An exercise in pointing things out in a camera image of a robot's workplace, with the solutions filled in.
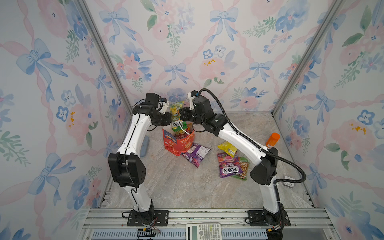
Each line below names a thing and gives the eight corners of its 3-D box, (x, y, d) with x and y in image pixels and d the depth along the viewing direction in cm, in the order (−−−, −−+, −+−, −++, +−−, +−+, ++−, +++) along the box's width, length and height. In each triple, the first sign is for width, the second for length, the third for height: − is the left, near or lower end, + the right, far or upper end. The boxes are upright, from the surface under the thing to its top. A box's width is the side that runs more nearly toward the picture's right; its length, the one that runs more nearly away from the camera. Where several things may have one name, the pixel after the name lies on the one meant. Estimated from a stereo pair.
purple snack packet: (183, 157, 97) (182, 154, 94) (195, 143, 104) (195, 140, 101) (197, 167, 93) (197, 164, 90) (209, 152, 100) (209, 148, 96)
